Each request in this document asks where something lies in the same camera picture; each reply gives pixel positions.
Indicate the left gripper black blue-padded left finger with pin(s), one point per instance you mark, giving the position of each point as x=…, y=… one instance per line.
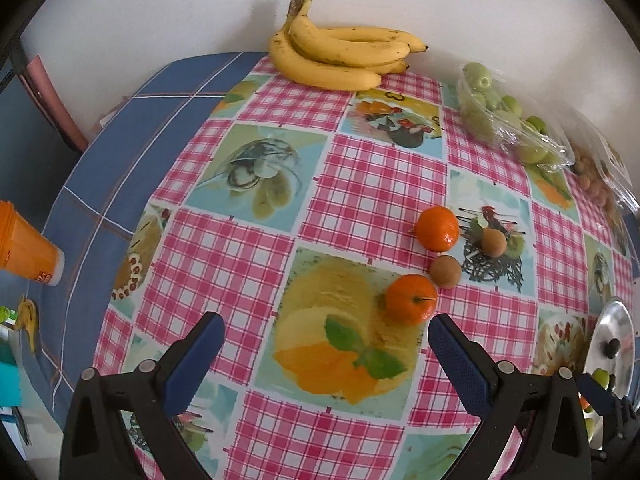
x=96, y=444

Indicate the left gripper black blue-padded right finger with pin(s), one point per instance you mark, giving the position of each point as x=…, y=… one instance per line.
x=544, y=410

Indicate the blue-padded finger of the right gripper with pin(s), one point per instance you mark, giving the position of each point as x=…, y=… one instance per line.
x=601, y=401

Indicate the orange tangerine with stem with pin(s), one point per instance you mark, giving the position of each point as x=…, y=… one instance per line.
x=410, y=300

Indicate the clear tray of green fruits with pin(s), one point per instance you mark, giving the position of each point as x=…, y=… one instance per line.
x=503, y=117

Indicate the orange tangerine on plate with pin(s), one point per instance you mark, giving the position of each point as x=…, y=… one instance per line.
x=584, y=403

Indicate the small green fruit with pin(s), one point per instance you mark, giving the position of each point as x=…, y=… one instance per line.
x=602, y=377

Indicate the black plum on plate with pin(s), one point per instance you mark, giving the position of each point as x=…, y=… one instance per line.
x=611, y=348

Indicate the silver metal plate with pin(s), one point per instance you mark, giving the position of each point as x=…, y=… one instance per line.
x=614, y=322

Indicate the orange plastic cup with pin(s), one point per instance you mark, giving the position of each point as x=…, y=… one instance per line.
x=25, y=252

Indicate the brown longan far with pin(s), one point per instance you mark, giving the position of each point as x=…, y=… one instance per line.
x=493, y=243

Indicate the brown longan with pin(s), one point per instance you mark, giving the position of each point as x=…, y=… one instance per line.
x=493, y=243
x=445, y=271

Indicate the brown longan near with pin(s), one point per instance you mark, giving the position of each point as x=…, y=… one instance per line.
x=445, y=271

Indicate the clear box of longans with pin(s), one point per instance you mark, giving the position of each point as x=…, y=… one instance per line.
x=596, y=157

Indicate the checkered fruit-print tablecloth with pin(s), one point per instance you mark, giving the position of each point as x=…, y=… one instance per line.
x=222, y=186

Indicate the yellow banana bunch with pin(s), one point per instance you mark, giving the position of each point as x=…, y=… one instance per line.
x=345, y=58

